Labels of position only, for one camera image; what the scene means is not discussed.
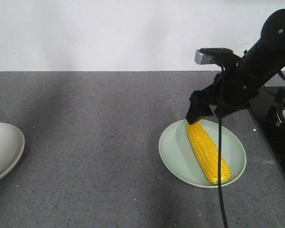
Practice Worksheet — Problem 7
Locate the white plate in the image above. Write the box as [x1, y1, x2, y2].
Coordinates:
[0, 123, 25, 180]

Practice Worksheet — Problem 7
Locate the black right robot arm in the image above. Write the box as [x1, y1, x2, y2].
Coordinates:
[186, 9, 285, 124]

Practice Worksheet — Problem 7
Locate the corn cob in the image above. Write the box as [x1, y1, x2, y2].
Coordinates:
[186, 123, 219, 185]

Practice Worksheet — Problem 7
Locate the black glass stovetop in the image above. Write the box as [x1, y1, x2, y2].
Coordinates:
[249, 86, 285, 177]

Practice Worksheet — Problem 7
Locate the black camera cable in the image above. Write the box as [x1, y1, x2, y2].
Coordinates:
[213, 64, 229, 228]

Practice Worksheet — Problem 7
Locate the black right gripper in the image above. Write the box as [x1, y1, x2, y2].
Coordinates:
[186, 73, 259, 125]

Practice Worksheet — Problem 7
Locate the light green plate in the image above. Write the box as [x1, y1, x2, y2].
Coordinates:
[159, 120, 247, 189]

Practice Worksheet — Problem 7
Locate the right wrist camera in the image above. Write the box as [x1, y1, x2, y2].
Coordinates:
[194, 47, 240, 66]

